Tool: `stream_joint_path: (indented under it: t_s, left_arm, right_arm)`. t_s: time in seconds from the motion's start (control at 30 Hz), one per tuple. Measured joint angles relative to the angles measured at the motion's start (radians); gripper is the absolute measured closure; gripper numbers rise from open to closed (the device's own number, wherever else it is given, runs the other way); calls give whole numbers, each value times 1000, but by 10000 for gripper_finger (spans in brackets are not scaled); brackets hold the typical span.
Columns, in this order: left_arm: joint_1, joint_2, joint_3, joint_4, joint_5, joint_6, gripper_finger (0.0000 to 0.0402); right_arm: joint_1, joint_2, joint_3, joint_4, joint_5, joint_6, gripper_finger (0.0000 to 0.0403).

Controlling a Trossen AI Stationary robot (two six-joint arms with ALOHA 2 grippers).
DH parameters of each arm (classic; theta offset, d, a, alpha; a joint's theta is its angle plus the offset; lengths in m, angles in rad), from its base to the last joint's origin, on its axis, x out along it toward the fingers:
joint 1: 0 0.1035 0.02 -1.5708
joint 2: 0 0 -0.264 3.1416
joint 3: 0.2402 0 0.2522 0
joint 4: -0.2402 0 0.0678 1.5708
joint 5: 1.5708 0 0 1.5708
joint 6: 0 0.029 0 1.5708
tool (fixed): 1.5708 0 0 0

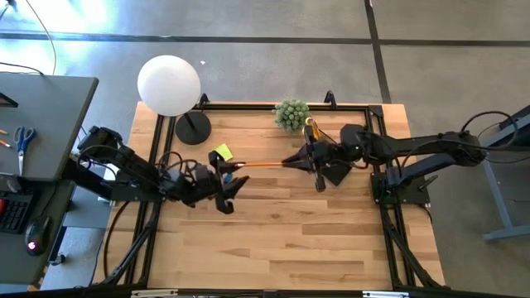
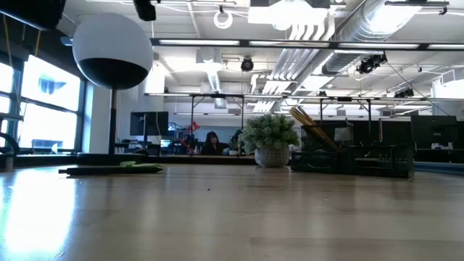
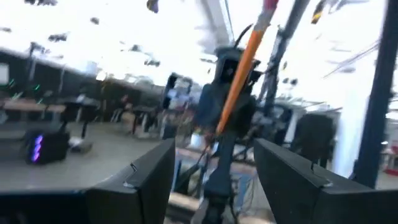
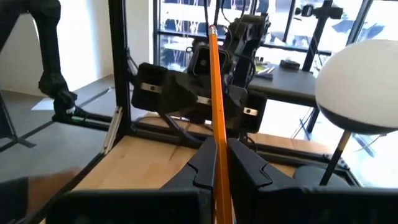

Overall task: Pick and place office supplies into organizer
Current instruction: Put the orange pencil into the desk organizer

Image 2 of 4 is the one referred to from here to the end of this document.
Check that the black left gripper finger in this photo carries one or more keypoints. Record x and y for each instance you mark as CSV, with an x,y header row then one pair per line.
x,y
145,9

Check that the green highlighter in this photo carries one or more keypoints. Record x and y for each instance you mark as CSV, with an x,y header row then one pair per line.
x,y
143,165

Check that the dark blue pen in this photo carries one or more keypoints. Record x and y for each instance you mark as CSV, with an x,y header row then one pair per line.
x,y
101,170

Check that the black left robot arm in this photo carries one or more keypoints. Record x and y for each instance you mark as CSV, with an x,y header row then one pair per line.
x,y
25,11

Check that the black mesh desk organizer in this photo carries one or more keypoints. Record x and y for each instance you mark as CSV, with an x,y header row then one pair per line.
x,y
362,161

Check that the white and black sphere lamp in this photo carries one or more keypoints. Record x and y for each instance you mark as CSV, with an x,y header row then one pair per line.
x,y
112,40

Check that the black monitor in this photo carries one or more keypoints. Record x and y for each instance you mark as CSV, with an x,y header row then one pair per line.
x,y
148,123

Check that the person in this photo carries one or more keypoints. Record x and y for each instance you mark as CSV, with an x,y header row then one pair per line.
x,y
212,146

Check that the artificial succulent in patterned pot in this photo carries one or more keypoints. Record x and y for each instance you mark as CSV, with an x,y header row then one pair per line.
x,y
270,137

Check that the black aluminium table frame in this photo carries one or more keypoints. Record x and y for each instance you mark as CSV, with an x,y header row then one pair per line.
x,y
246,43

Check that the black background rig frame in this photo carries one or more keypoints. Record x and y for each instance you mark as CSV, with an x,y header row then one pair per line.
x,y
217,95

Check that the black overhead camera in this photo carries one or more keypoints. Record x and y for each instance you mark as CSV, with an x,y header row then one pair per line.
x,y
247,64

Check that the silver ventilation duct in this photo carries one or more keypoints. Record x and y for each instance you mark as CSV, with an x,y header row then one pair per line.
x,y
362,21

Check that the black hanging camera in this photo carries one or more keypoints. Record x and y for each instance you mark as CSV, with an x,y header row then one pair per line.
x,y
371,63

